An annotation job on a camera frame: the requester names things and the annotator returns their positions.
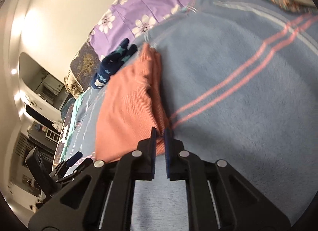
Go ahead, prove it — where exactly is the salmon long-sleeve shirt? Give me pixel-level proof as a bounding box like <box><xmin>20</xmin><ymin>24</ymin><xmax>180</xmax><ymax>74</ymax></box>
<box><xmin>95</xmin><ymin>43</ymin><xmax>169</xmax><ymax>163</ymax></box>

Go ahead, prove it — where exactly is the teal patterned quilt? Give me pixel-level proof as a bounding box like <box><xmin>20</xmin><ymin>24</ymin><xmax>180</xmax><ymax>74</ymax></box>
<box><xmin>52</xmin><ymin>94</ymin><xmax>83</xmax><ymax>168</ymax></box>

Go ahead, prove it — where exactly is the white rack shelf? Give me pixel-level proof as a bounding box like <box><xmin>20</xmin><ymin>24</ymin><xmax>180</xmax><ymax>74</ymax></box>
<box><xmin>45</xmin><ymin>129</ymin><xmax>60</xmax><ymax>143</ymax></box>

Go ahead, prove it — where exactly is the white cat figurine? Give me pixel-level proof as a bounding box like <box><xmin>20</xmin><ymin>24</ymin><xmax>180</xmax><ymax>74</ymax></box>
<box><xmin>52</xmin><ymin>121</ymin><xmax>63</xmax><ymax>132</ymax></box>

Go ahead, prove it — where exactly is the beige crumpled cloth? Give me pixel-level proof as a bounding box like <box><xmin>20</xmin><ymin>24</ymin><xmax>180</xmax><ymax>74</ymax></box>
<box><xmin>64</xmin><ymin>70</ymin><xmax>84</xmax><ymax>99</ymax></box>

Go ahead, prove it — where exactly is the dark tree-print pillow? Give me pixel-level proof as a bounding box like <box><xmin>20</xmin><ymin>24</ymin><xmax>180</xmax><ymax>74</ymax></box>
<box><xmin>70</xmin><ymin>40</ymin><xmax>100</xmax><ymax>91</ymax></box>

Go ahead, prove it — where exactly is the navy star plush garment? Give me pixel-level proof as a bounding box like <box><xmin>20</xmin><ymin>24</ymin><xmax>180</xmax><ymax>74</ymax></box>
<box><xmin>91</xmin><ymin>38</ymin><xmax>138</xmax><ymax>89</ymax></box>

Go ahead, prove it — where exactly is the blue plaid blanket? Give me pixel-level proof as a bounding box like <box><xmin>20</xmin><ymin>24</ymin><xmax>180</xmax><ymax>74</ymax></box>
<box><xmin>136</xmin><ymin>0</ymin><xmax>317</xmax><ymax>223</ymax></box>

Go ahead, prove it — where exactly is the purple floral pillow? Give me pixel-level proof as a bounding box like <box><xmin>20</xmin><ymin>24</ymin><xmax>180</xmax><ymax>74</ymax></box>
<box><xmin>88</xmin><ymin>0</ymin><xmax>190</xmax><ymax>60</ymax></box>

